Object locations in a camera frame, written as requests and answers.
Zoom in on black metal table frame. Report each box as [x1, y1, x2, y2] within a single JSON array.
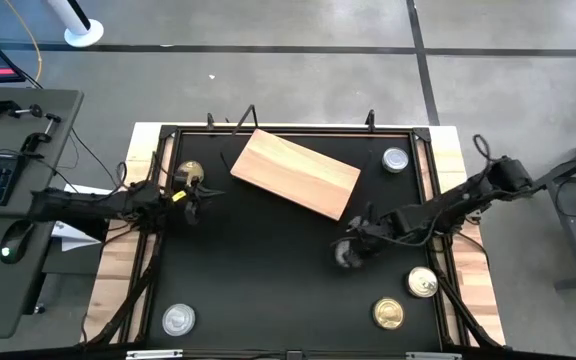
[[80, 122, 507, 351]]

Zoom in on pale gold-topped can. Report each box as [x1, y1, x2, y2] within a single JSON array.
[[174, 159, 205, 187]]

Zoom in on cream-topped blue label can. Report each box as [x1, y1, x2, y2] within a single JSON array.
[[406, 265, 440, 299]]

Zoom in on white pole with base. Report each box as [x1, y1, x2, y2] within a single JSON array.
[[42, 0, 105, 49]]

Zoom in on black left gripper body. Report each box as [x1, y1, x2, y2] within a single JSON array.
[[160, 178, 205, 214]]

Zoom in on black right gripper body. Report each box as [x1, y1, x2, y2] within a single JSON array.
[[357, 207, 409, 249]]

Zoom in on dark gold can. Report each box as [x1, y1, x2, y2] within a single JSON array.
[[371, 297, 405, 331]]

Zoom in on silver-topped red-label can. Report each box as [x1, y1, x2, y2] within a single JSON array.
[[334, 238, 364, 270]]

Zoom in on white paper sheet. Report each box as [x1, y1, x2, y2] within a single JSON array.
[[50, 183, 104, 253]]

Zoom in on black table mat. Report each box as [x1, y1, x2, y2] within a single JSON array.
[[160, 132, 442, 351]]

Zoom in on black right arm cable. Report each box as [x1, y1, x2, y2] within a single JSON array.
[[471, 133, 493, 164]]

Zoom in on black computer mouse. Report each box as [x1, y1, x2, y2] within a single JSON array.
[[0, 218, 36, 265]]

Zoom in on wooden shelf with black legs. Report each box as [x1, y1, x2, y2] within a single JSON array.
[[219, 103, 373, 222]]

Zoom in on yellow cable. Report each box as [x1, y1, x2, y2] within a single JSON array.
[[2, 0, 44, 85]]

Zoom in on grey computer desk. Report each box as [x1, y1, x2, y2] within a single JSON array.
[[0, 87, 85, 340]]

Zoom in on dark grey metal stand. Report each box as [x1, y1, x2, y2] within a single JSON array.
[[532, 124, 576, 291]]

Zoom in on silver metal bracket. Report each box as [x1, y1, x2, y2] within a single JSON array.
[[405, 351, 463, 360], [126, 349, 184, 360]]

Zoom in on black desk clamp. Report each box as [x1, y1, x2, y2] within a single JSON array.
[[20, 112, 63, 154], [0, 97, 44, 121]]

